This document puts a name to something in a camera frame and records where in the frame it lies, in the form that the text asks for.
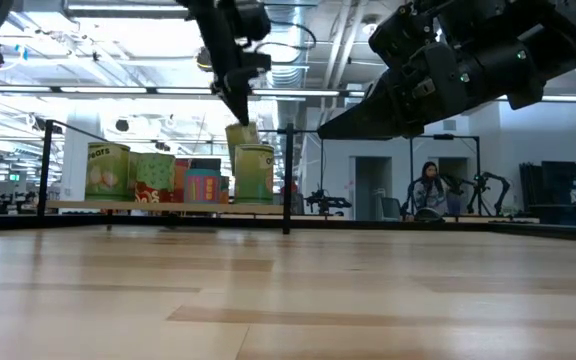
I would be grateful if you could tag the grey office chair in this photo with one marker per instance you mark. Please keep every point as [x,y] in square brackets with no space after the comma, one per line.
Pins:
[391,207]

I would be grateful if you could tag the black office chair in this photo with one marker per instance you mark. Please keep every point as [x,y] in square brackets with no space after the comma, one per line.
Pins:
[428,215]

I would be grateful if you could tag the olive green tin can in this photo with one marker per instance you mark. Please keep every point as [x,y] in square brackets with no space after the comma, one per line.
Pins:
[242,135]
[253,175]

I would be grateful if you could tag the wooden shelf black metal frame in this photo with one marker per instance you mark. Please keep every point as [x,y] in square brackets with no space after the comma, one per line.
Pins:
[168,206]

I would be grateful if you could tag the green pears label can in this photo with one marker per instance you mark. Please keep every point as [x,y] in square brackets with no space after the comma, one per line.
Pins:
[108,175]

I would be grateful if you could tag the small pink teal can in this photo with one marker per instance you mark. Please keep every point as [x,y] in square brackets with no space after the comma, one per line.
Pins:
[201,187]

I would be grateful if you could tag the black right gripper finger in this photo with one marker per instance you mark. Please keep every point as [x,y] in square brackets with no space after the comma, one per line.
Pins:
[373,132]
[368,112]

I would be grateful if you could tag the round white ceiling fixture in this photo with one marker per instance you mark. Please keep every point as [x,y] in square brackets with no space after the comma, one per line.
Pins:
[368,29]

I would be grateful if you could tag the silver ceiling air duct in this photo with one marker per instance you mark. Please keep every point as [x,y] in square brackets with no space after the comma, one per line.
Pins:
[290,75]

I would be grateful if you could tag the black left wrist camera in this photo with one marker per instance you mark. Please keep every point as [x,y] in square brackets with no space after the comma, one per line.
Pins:
[250,20]

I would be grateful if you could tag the long LED light bar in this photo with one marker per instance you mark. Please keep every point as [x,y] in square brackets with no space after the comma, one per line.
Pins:
[118,90]

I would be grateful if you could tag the pale green tin can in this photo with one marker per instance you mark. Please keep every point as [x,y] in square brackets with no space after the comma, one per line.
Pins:
[132,175]

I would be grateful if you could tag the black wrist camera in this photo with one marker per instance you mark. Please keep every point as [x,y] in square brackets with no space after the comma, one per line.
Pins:
[403,35]
[250,20]

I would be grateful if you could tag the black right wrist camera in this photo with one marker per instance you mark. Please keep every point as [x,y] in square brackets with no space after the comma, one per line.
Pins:
[403,35]

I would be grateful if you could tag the black metal rig frame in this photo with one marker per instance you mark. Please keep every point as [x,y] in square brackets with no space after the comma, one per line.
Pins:
[308,131]
[463,137]

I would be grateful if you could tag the person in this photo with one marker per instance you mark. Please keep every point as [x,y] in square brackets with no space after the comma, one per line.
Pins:
[428,192]

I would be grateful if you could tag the black overhead camera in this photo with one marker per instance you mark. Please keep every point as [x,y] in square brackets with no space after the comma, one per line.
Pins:
[203,57]

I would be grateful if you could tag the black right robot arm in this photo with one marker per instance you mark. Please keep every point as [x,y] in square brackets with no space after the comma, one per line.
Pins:
[568,30]

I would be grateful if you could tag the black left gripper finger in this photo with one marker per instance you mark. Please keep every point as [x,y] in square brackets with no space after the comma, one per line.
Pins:
[235,95]

